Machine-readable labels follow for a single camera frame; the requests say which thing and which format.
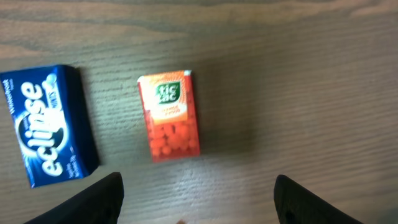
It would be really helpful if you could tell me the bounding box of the blue candy pack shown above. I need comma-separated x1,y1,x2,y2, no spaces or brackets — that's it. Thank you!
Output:
0,64,101,189

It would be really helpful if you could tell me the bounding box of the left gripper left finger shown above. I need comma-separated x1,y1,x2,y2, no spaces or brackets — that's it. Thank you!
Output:
23,171,125,224

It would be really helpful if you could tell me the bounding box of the orange candy box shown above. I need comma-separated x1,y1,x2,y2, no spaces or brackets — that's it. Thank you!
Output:
137,69,201,164

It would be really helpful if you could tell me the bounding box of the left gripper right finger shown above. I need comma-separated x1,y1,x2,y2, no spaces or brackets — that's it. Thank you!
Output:
273,174,364,224

